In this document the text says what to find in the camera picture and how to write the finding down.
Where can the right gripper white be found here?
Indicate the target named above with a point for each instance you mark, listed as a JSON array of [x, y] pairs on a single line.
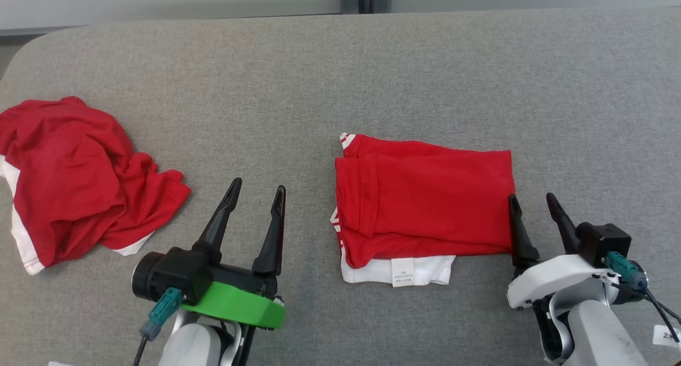
[[553, 278]]

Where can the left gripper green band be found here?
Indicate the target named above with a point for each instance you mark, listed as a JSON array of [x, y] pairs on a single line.
[[239, 307]]

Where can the red shorts with white stripe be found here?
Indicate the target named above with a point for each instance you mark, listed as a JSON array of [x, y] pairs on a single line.
[[69, 180]]

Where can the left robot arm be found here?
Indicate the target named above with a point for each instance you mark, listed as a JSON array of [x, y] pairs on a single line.
[[191, 344]]

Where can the small white paper label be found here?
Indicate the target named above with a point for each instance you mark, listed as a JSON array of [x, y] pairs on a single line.
[[667, 335]]

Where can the grey fabric padded surface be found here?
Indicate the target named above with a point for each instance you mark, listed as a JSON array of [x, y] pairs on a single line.
[[319, 78]]

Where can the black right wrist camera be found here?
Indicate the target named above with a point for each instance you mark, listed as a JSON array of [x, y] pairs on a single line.
[[604, 243]]

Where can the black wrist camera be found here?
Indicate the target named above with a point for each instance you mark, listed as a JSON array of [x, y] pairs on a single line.
[[175, 273], [604, 243]]

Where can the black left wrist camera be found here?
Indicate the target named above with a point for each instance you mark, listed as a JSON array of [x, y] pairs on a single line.
[[175, 273]]

